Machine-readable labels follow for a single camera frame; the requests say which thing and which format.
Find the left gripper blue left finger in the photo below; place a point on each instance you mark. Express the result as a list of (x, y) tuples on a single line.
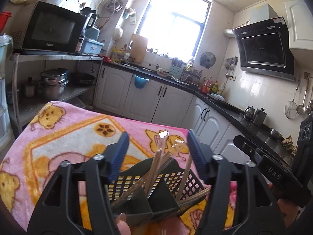
[(58, 208)]

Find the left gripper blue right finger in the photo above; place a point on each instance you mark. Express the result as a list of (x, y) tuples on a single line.
[(256, 210)]

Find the dark green utensil basket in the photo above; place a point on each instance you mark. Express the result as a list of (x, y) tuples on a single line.
[(162, 198)]

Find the white lower kitchen cabinets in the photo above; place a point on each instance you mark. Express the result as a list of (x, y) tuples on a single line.
[(163, 104)]

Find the right hand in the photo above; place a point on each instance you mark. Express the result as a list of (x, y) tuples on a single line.
[(289, 209)]

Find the left hand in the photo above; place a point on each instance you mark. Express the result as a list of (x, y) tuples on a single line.
[(123, 227)]

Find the chopstick in basket left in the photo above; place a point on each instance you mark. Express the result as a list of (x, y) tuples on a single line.
[(194, 197)]

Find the hanging strainer ladle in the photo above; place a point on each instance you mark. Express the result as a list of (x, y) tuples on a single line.
[(291, 106)]

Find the black kettle on counter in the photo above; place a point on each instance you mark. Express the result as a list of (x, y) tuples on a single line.
[(259, 116)]

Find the plastic drawer cabinet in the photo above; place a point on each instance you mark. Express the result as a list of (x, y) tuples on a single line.
[(7, 137)]

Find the steel teapot on counter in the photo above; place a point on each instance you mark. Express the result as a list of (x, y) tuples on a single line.
[(249, 113)]

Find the wrapped chopsticks in basket right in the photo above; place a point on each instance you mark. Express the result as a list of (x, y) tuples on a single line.
[(177, 145)]

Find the pink cartoon bear blanket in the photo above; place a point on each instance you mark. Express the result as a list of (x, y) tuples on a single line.
[(61, 131)]

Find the sauce bottles on counter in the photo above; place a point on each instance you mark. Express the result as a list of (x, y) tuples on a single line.
[(208, 86)]

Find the stacked steel pots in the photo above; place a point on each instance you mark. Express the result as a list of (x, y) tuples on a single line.
[(53, 83)]

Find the metal shelf rack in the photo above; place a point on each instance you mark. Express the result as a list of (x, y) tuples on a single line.
[(23, 110)]

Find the black wok on shelf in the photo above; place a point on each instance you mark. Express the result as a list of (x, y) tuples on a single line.
[(82, 79)]

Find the black range hood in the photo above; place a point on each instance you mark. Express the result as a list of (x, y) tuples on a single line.
[(264, 49)]

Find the blue plastic hanging bin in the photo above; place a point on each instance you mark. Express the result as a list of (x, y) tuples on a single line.
[(140, 82)]

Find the knife block holder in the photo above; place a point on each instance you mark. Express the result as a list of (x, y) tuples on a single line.
[(176, 68)]

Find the light blue storage box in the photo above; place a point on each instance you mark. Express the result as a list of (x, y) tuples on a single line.
[(91, 47)]

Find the wooden cutting board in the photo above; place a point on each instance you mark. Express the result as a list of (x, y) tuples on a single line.
[(138, 46)]

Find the black microwave oven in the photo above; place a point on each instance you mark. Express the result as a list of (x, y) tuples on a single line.
[(43, 27)]

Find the black blender jug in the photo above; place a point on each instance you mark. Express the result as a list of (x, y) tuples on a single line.
[(90, 18)]

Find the red plastic basin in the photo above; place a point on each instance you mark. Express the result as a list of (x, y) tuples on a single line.
[(4, 16)]

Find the small wall fan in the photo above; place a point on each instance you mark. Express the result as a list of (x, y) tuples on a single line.
[(207, 60)]

